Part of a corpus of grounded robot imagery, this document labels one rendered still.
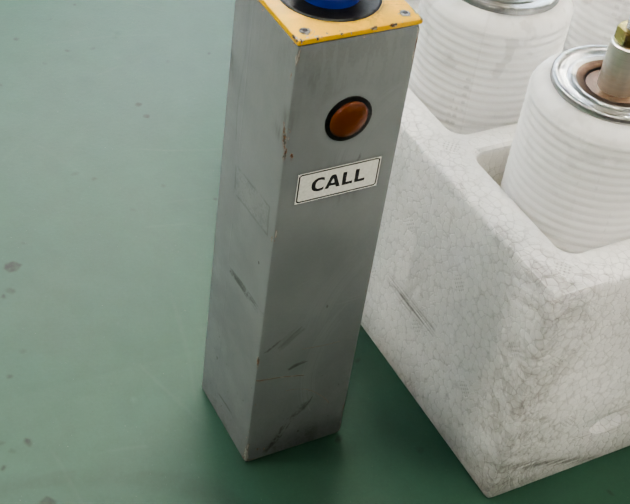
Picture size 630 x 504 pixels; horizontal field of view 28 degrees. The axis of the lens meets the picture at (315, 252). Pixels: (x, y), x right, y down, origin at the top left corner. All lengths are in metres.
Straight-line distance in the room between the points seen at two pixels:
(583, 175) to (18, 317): 0.40
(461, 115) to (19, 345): 0.33
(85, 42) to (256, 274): 0.51
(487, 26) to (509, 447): 0.26
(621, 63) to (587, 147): 0.05
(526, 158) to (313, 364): 0.18
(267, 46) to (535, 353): 0.23
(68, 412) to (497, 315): 0.28
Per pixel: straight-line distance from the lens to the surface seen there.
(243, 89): 0.67
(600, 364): 0.77
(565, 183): 0.72
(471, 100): 0.80
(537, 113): 0.72
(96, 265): 0.93
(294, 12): 0.62
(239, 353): 0.76
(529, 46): 0.78
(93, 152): 1.03
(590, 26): 0.86
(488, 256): 0.73
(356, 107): 0.64
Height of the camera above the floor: 0.63
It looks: 41 degrees down
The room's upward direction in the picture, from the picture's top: 9 degrees clockwise
